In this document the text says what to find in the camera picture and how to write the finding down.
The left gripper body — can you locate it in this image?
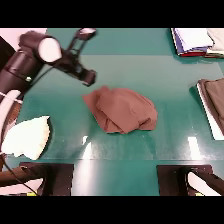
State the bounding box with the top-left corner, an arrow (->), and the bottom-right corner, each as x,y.
54,49 -> 98,88

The brown T-shirt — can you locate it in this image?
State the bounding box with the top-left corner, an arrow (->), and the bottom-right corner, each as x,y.
82,85 -> 159,135

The cream garment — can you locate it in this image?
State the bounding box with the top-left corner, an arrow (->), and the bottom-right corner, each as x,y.
1,115 -> 52,161

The red folded garment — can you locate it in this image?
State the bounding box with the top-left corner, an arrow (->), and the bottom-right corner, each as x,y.
179,50 -> 208,58

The white folded garment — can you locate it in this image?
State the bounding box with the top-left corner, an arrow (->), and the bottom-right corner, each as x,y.
173,28 -> 215,53

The dark grey folded garment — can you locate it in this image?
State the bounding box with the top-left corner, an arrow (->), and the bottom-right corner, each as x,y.
198,77 -> 224,135

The beige folded garment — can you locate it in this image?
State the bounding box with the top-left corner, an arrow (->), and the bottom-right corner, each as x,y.
205,28 -> 224,55

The black cable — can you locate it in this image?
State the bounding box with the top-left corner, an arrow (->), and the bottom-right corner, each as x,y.
0,153 -> 40,197

